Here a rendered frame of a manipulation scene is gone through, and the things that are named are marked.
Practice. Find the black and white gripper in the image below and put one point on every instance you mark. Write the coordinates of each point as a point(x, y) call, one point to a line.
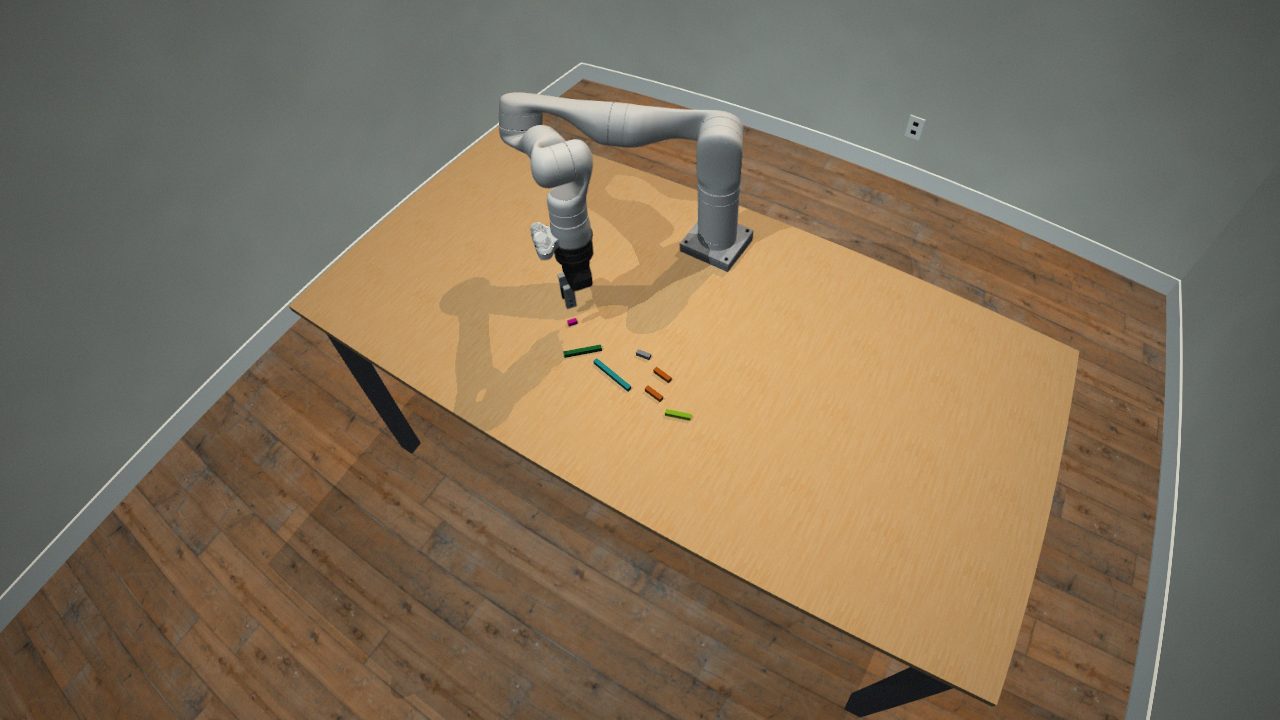
point(573, 249)

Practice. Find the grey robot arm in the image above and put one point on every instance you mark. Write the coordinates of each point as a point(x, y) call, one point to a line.
point(566, 166)

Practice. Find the turquoise rod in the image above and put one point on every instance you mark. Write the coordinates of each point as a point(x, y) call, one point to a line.
point(612, 374)

